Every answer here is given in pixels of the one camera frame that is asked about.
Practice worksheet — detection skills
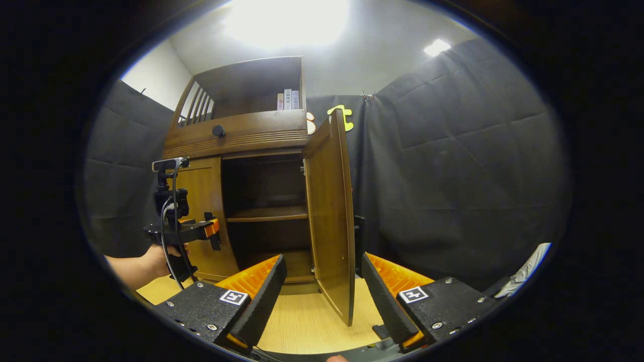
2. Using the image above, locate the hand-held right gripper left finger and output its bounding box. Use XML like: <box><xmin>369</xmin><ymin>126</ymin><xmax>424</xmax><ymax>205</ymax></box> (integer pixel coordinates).
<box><xmin>151</xmin><ymin>254</ymin><xmax>287</xmax><ymax>352</ymax></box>

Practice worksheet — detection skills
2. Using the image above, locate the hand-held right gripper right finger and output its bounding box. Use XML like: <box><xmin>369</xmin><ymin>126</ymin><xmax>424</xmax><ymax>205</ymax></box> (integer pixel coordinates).
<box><xmin>361</xmin><ymin>252</ymin><xmax>499</xmax><ymax>352</ymax></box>

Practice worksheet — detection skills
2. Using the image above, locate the wooden cabinet door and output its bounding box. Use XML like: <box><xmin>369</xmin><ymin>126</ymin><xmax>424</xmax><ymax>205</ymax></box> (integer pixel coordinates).
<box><xmin>174</xmin><ymin>157</ymin><xmax>239</xmax><ymax>282</ymax></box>
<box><xmin>303</xmin><ymin>108</ymin><xmax>356</xmax><ymax>327</ymax></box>

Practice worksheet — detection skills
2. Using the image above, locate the wooden double-door shoe cabinet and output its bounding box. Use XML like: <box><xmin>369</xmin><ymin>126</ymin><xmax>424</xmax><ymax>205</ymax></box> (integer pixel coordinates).
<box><xmin>162</xmin><ymin>55</ymin><xmax>356</xmax><ymax>327</ymax></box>

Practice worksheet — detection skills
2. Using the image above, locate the wooden inner cabinet shelf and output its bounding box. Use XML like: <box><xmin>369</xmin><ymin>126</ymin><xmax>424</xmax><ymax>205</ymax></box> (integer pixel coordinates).
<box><xmin>225</xmin><ymin>205</ymin><xmax>308</xmax><ymax>223</ymax></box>

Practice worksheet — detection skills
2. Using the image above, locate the black backdrop cloth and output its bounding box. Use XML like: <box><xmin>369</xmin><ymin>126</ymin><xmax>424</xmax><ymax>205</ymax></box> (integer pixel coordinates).
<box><xmin>83</xmin><ymin>38</ymin><xmax>572</xmax><ymax>297</ymax></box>

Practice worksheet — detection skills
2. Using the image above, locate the light grey garment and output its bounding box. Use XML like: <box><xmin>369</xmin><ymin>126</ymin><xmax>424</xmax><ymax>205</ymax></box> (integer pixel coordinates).
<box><xmin>496</xmin><ymin>243</ymin><xmax>552</xmax><ymax>298</ymax></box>

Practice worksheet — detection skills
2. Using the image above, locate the row of upright books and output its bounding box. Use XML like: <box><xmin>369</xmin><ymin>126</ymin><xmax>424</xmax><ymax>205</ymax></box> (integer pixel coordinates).
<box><xmin>277</xmin><ymin>89</ymin><xmax>300</xmax><ymax>111</ymax></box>

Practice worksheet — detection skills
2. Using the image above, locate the large ceiling light panel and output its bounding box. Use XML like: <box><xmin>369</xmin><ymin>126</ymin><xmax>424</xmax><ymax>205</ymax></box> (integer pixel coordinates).
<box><xmin>221</xmin><ymin>0</ymin><xmax>350</xmax><ymax>48</ymax></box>

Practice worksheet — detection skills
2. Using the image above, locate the small ceiling light panel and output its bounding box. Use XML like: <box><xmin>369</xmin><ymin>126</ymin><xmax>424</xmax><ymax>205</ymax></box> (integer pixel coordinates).
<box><xmin>423</xmin><ymin>39</ymin><xmax>452</xmax><ymax>57</ymax></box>

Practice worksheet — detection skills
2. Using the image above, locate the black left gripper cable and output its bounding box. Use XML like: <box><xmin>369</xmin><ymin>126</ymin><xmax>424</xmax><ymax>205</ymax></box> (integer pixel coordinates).
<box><xmin>159</xmin><ymin>160</ymin><xmax>198</xmax><ymax>291</ymax></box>

